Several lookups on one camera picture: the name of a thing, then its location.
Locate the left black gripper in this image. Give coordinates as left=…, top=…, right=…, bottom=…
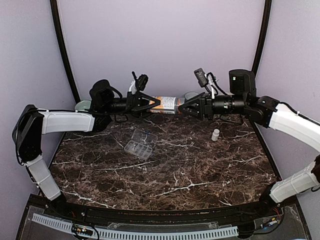
left=103, top=90, right=163, bottom=118

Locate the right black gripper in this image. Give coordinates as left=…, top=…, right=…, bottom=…
left=180, top=91, right=248, bottom=120

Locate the amber pill bottle grey cap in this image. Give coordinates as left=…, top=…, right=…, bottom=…
left=149, top=96, right=186, bottom=115

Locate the white pill bottle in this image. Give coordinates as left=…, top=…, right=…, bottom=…
left=211, top=128, right=220, bottom=142

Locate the clear plastic pill organizer box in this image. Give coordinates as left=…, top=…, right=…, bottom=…
left=124, top=129, right=158, bottom=160

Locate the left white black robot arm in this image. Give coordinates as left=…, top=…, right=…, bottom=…
left=12, top=75, right=161, bottom=218

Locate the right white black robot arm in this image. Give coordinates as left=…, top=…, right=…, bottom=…
left=178, top=69, right=320, bottom=217

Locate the right celadon green bowl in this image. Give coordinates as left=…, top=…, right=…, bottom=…
left=184, top=91, right=199, bottom=100

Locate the celadon green bowl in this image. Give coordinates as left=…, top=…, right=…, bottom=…
left=184, top=91, right=199, bottom=100
left=74, top=100, right=92, bottom=111

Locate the left celadon green bowl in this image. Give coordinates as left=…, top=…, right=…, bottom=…
left=74, top=100, right=92, bottom=111

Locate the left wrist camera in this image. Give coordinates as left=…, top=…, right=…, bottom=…
left=127, top=71, right=149, bottom=95

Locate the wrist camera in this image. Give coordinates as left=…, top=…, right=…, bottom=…
left=127, top=71, right=149, bottom=95
left=193, top=68, right=218, bottom=99

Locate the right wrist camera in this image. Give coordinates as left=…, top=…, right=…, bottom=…
left=193, top=68, right=218, bottom=99

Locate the right black frame post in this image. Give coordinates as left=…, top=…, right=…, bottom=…
left=251, top=0, right=272, bottom=76

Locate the black frame post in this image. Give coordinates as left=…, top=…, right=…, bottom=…
left=49, top=0, right=81, bottom=104
left=251, top=0, right=272, bottom=76

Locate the left black frame post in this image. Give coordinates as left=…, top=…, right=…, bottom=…
left=49, top=0, right=81, bottom=104

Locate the white slotted cable duct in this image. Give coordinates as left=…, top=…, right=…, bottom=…
left=31, top=213, right=239, bottom=240

